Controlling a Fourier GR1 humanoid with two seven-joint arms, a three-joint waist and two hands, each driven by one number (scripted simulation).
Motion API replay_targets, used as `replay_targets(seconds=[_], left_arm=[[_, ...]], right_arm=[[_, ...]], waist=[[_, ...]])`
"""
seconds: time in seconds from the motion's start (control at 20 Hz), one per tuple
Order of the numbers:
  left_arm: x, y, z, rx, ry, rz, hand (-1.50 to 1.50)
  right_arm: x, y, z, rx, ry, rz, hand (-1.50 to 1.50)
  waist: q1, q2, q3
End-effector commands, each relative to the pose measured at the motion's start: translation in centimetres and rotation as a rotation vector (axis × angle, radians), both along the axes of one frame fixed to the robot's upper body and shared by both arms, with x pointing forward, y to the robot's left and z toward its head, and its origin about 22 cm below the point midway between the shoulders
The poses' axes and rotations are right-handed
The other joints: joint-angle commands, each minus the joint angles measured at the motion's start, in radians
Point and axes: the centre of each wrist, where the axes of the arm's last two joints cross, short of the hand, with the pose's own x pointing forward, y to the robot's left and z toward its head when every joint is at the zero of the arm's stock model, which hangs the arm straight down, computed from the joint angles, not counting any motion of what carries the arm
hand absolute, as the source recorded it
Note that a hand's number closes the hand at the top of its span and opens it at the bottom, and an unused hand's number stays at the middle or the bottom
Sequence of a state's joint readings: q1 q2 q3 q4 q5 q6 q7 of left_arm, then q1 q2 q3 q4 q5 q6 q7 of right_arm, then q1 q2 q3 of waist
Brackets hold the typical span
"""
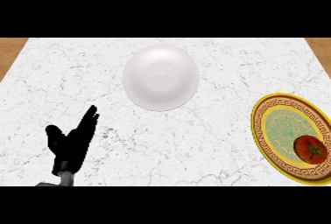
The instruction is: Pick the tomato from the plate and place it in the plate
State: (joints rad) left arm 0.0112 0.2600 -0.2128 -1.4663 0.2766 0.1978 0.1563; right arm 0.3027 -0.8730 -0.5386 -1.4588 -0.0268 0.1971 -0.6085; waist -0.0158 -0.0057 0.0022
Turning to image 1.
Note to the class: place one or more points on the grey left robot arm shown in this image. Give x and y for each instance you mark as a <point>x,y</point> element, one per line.
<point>64,179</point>

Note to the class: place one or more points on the red tomato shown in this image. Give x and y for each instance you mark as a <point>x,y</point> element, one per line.
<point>311,149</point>

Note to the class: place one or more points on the white plate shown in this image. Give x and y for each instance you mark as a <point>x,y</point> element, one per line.
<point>160,77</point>

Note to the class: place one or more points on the yellow patterned plate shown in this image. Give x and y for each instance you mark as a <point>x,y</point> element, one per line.
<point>283,128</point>

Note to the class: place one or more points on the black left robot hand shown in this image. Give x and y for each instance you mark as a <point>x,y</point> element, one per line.
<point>73,143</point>

